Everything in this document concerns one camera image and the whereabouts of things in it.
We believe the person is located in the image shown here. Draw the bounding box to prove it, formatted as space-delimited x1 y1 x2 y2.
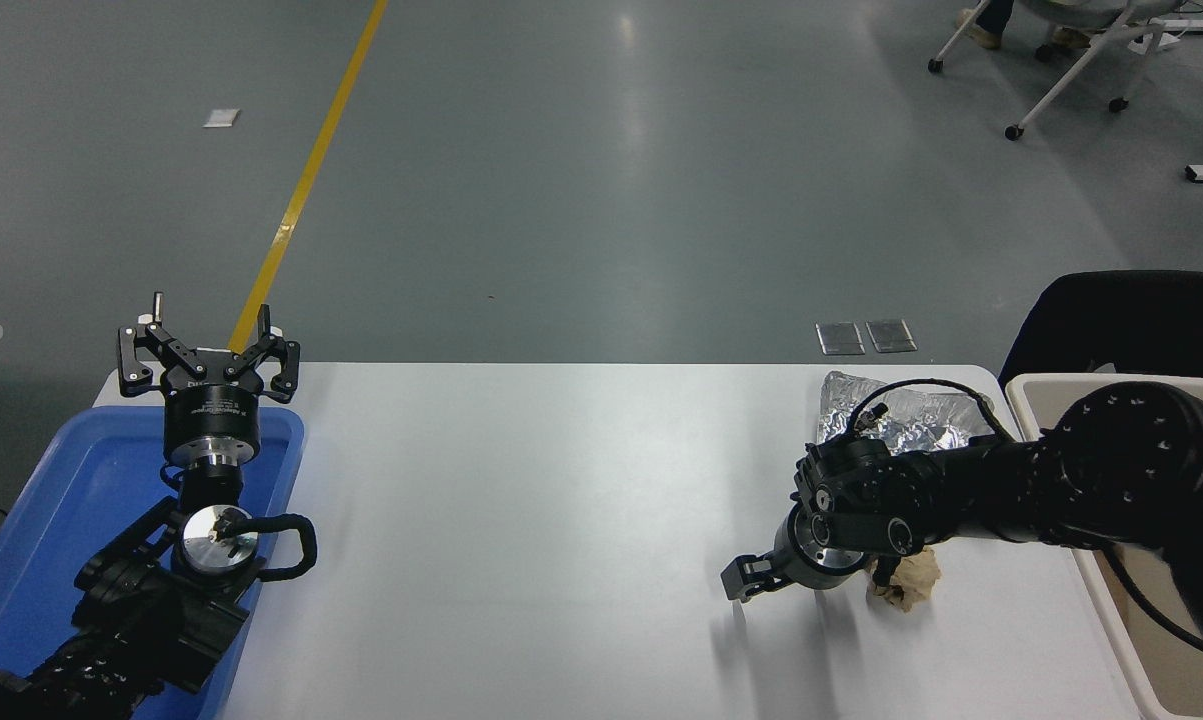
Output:
954 0 1094 53

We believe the crumpled tan paper ball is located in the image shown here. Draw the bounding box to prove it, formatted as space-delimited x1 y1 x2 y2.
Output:
866 545 944 612

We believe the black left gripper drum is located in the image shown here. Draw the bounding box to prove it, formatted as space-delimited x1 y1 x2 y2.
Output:
164 365 266 463

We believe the white wheeled chair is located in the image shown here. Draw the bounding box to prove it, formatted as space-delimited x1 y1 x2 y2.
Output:
926 0 1203 142

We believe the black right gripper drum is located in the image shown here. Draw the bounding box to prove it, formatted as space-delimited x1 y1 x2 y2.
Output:
773 505 870 592

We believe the blue plastic tray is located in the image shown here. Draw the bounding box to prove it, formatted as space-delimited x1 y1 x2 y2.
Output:
0 405 307 720

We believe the large pale plastic bin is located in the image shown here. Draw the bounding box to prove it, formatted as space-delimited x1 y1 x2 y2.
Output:
1004 373 1203 719

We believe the silver foil tray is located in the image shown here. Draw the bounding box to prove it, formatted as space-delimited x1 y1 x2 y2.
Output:
818 370 998 457

